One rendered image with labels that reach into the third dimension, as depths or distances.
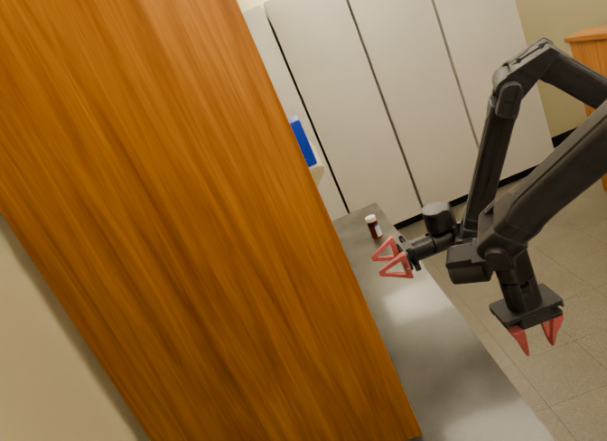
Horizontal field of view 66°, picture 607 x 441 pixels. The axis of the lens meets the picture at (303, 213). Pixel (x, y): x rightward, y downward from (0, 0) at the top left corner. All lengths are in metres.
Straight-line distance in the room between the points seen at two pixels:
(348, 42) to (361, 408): 3.33
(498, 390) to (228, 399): 0.55
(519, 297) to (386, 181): 3.37
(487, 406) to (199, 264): 0.64
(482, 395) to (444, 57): 3.37
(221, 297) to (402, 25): 3.45
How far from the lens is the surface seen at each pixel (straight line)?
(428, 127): 4.18
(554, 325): 0.90
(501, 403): 1.08
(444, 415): 1.09
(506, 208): 0.73
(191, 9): 0.78
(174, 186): 0.80
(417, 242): 1.21
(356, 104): 4.01
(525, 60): 1.03
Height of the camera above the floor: 1.69
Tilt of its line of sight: 17 degrees down
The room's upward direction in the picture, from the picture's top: 24 degrees counter-clockwise
